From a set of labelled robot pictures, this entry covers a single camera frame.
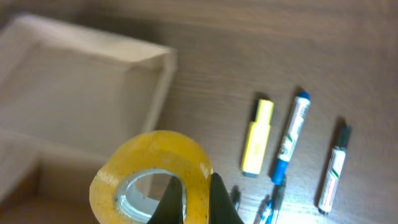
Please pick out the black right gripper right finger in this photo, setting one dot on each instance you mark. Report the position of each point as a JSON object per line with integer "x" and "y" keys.
{"x": 221, "y": 208}

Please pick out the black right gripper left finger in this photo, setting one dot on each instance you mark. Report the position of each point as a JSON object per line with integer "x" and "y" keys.
{"x": 170, "y": 207}

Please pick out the black sharpie marker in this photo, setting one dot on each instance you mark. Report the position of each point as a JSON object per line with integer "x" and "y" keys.
{"x": 235, "y": 197}

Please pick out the yellow highlighter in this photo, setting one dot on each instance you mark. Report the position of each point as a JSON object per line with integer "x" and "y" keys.
{"x": 257, "y": 137}

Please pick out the yellow tape roll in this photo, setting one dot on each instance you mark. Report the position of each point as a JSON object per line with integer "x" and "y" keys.
{"x": 157, "y": 152}

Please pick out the blue whiteboard marker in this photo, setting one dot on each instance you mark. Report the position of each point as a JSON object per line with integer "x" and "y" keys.
{"x": 297, "y": 117}

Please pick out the black whiteboard marker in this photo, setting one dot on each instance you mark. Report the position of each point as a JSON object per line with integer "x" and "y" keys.
{"x": 335, "y": 167}

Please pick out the brown cardboard box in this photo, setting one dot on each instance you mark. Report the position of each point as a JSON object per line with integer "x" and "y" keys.
{"x": 70, "y": 96}

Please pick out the blue ballpoint pen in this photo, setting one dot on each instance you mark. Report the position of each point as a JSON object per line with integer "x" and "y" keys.
{"x": 266, "y": 214}

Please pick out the dark ballpoint pen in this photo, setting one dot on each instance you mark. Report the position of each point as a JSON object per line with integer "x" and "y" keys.
{"x": 278, "y": 199}

